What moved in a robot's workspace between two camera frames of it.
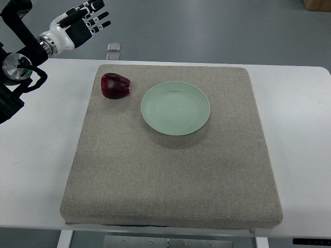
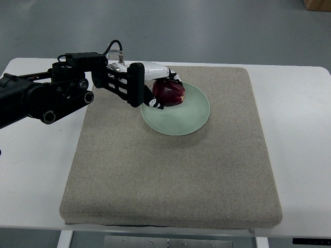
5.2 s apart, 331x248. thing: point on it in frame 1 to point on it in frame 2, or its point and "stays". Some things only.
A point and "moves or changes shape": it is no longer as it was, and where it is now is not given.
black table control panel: [312, 241] stays
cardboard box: [318, 5] stays
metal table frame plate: [135, 242] stays
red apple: [114, 86] moves or changes shape
